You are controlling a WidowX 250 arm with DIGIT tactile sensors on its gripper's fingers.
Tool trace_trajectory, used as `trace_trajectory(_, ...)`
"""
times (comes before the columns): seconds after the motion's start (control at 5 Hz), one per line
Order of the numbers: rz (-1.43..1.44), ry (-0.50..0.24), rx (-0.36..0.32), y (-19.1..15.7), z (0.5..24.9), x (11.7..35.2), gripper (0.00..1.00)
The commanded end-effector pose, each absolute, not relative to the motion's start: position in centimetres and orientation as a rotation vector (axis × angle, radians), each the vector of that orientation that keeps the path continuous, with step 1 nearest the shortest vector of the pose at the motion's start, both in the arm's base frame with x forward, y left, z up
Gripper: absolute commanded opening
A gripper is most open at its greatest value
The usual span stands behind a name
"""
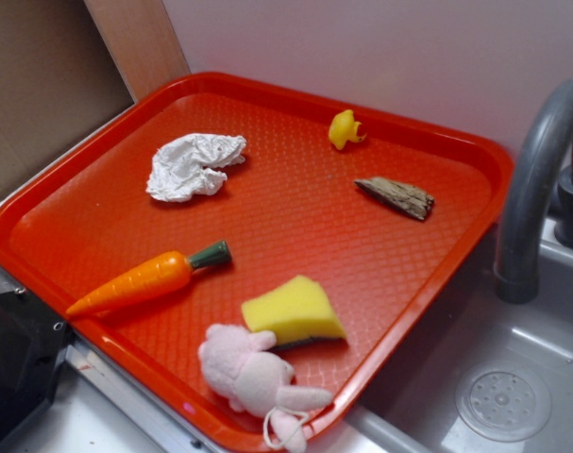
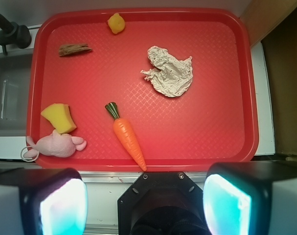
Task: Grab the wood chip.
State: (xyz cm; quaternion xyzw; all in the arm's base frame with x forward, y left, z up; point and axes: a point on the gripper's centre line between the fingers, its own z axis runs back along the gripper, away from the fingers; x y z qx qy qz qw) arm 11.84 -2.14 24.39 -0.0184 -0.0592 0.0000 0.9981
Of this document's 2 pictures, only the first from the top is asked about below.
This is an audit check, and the grey toy faucet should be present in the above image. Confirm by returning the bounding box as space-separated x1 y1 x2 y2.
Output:
494 79 573 304

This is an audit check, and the pink plush bunny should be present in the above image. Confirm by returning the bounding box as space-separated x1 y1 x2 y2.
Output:
198 324 333 452

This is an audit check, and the yellow rubber duck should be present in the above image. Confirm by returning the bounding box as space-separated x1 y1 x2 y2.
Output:
329 109 367 151

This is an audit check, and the brown wood chip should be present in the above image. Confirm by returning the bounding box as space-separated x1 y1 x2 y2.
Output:
354 176 435 221

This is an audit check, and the crumpled white paper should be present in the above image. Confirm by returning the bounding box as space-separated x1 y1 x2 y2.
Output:
146 133 247 203

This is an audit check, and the red plastic tray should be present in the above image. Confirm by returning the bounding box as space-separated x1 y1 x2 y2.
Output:
0 73 514 452

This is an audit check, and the yellow sponge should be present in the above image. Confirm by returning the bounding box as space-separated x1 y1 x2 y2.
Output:
241 275 347 347

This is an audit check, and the grey toy sink basin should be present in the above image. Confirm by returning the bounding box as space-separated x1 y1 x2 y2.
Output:
346 221 573 453

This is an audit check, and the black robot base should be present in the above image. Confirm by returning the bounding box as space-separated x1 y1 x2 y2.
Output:
0 291 72 450

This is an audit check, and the brown cardboard panel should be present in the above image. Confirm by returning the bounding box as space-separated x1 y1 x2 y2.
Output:
0 1 132 201

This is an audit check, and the orange toy carrot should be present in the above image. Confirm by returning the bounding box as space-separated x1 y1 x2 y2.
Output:
66 241 232 319

